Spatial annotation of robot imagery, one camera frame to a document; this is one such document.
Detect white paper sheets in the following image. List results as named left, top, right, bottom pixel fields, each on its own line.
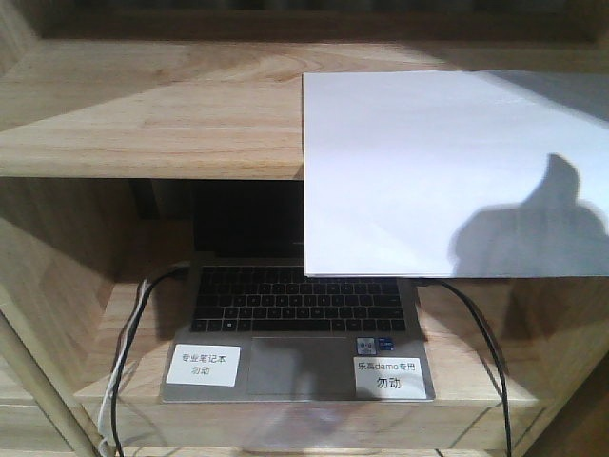
left=303, top=70, right=608, bottom=278

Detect silver laptop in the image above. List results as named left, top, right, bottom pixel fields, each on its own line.
left=162, top=180, right=435, bottom=403

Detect white label right palmrest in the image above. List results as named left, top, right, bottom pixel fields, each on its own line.
left=353, top=357, right=428, bottom=401

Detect white label palmrest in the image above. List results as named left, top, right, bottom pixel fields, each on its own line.
left=353, top=357, right=428, bottom=401
left=167, top=344, right=241, bottom=387

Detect white label left palmrest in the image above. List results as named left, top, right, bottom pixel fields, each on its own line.
left=167, top=344, right=241, bottom=387

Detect wooden upper shelf board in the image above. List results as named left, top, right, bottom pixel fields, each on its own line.
left=1, top=39, right=608, bottom=179

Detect black cable right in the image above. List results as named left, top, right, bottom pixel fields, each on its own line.
left=418, top=279, right=514, bottom=451

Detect black cable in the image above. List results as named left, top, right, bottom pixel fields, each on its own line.
left=418, top=279, right=514, bottom=451
left=109, top=268, right=189, bottom=457

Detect black cable left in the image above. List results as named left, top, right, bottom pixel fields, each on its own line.
left=109, top=268, right=189, bottom=457

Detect white cable left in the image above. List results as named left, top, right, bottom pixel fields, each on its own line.
left=97, top=279, right=149, bottom=457

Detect beige metal frame pole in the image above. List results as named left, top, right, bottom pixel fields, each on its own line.
left=1, top=287, right=99, bottom=456

